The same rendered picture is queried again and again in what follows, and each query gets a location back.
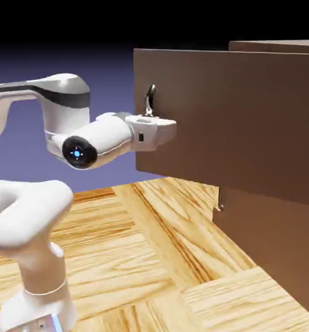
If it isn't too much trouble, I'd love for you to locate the brown wooden cabinet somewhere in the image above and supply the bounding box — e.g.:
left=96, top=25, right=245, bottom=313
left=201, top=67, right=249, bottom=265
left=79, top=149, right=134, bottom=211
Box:
left=212, top=39, right=309, bottom=324

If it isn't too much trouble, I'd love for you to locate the brown cabinet door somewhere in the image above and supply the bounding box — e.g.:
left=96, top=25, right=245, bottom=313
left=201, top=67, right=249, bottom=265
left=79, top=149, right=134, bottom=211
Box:
left=132, top=48, right=309, bottom=209

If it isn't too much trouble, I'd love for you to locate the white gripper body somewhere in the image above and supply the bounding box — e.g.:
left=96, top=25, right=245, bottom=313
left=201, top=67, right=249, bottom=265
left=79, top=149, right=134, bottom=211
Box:
left=154, top=118, right=178, bottom=151

